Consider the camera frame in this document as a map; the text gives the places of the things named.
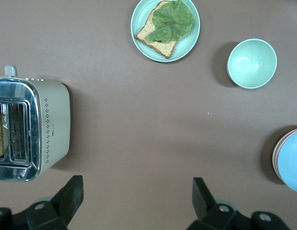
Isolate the green plate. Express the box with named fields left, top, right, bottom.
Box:
left=130, top=0, right=201, bottom=63

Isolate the blue plate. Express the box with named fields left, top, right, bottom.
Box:
left=277, top=129, right=297, bottom=194

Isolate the green lettuce leaf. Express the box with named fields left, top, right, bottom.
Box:
left=145, top=0, right=195, bottom=44

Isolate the beige and chrome toaster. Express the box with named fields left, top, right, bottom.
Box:
left=0, top=65, right=71, bottom=183

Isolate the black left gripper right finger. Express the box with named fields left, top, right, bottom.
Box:
left=187, top=177, right=237, bottom=230

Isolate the brown bread slice with lettuce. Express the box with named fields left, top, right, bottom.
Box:
left=135, top=0, right=179, bottom=59

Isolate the beige plate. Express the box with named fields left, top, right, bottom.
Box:
left=272, top=126, right=297, bottom=185

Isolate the green bowl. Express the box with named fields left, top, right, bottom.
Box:
left=226, top=38, right=278, bottom=90

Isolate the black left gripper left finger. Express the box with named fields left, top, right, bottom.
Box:
left=25, top=175, right=84, bottom=230

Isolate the brown table cover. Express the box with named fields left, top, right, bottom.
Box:
left=0, top=0, right=297, bottom=230

